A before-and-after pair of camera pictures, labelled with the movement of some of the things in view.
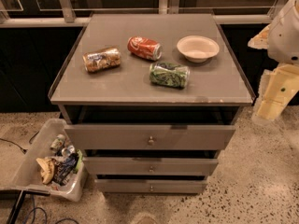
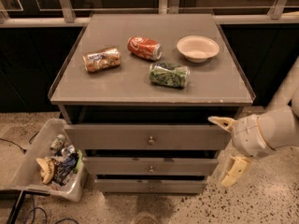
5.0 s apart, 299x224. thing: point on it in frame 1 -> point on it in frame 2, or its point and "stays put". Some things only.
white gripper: [285, 37] -> [248, 134]
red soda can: [147, 48] stays put
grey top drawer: [150, 137] stays put
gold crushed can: [102, 59] stays put
